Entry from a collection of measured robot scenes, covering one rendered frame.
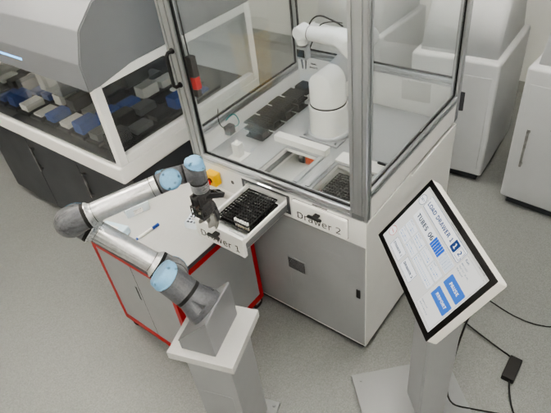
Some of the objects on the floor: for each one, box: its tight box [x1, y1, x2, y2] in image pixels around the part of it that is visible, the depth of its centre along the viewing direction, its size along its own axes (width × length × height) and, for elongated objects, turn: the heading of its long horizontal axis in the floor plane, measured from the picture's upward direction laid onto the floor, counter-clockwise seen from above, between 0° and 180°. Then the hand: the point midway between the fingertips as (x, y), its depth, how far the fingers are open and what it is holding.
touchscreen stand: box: [352, 318, 472, 413], centre depth 213 cm, size 50×45×102 cm
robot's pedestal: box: [166, 306, 280, 413], centre depth 225 cm, size 30×30×76 cm
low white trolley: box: [91, 183, 264, 346], centre depth 279 cm, size 58×62×76 cm
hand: (213, 224), depth 219 cm, fingers open, 3 cm apart
